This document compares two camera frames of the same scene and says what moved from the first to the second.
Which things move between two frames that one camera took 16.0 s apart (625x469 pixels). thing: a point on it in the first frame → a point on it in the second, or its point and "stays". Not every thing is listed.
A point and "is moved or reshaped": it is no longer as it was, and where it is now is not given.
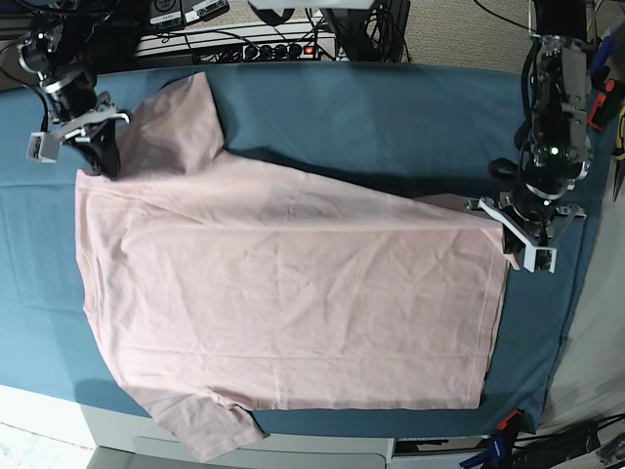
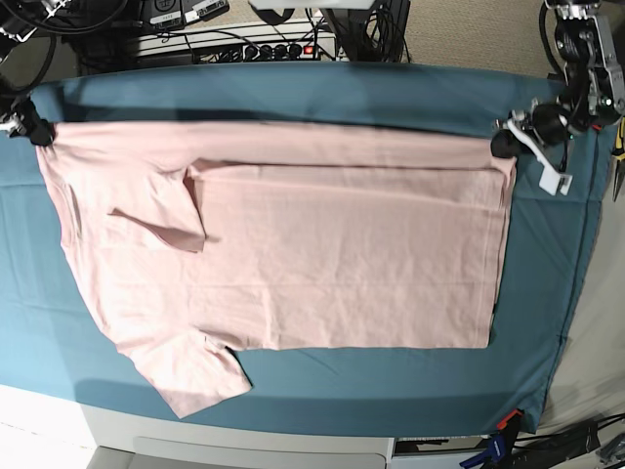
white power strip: (238, 46) stays
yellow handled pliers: (618, 153) stays
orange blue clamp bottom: (498, 448) stays
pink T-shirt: (222, 285) is moved or reshaped
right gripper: (531, 215) → (545, 128)
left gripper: (77, 109) → (17, 120)
